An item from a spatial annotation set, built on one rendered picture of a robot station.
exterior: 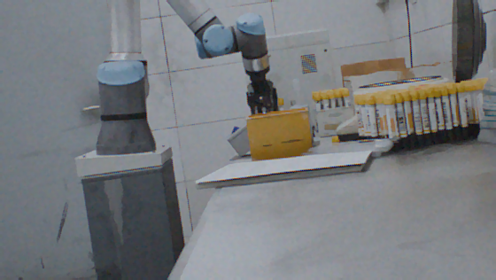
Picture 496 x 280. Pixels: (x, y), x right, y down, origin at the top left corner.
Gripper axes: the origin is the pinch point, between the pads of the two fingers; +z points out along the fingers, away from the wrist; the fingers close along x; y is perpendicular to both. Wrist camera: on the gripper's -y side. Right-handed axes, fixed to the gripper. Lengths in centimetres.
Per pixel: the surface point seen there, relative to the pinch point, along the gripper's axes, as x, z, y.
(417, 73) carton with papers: 43.2, -16.5, 12.6
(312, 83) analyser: 15.6, -2.7, -13.1
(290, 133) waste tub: 6, -37, 62
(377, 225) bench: 14, -71, 133
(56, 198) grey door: -104, 93, -103
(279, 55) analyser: 6.8, -11.4, -18.1
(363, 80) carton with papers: 28.4, -16.8, 12.4
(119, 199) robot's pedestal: -37, -12, 43
